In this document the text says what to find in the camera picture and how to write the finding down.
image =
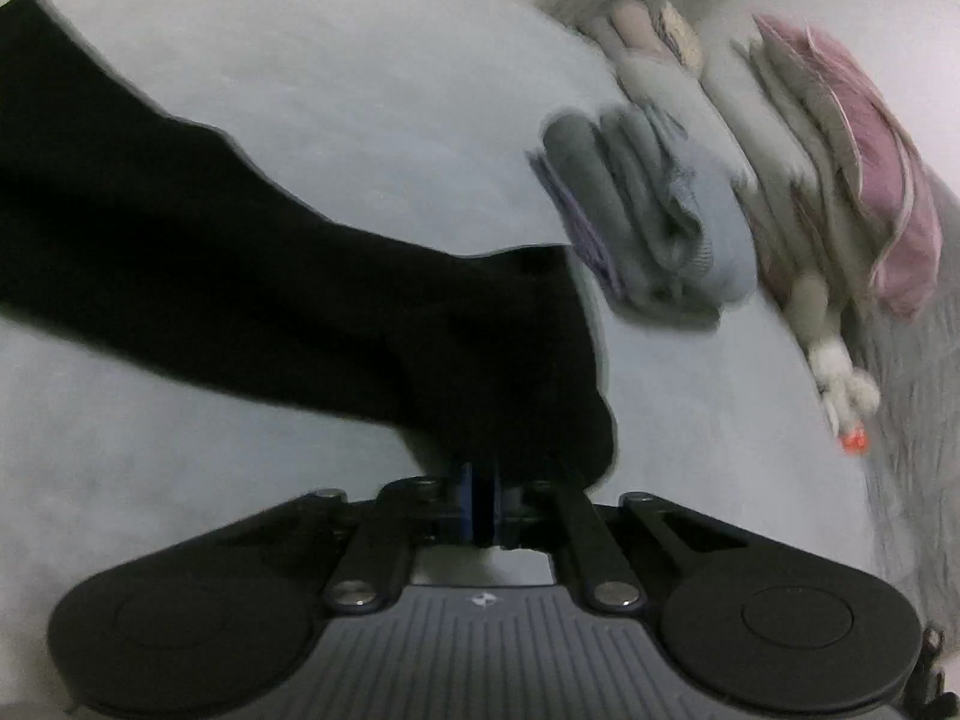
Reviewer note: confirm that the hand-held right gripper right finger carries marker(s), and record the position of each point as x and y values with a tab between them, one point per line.
493	506

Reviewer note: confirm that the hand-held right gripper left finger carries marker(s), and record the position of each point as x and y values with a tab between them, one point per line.
469	506

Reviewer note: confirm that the cream and black sweatshirt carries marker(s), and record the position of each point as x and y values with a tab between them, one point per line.
225	255

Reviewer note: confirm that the grey folded clothes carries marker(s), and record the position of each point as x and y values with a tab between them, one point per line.
667	202

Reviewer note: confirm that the purple folded cloth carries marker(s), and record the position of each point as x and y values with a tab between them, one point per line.
581	240

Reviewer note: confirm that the white plush toy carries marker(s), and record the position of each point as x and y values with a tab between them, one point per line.
832	360

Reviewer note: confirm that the grey fuzzy cloth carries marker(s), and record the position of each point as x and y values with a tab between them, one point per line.
915	427

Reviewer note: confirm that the grey bed blanket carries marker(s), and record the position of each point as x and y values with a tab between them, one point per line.
337	90

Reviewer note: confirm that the grey folded quilt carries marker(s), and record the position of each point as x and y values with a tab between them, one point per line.
787	165

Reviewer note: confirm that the beige folded blanket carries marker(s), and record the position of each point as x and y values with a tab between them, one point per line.
637	26

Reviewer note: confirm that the floral pillow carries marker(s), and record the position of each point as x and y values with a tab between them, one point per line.
679	30

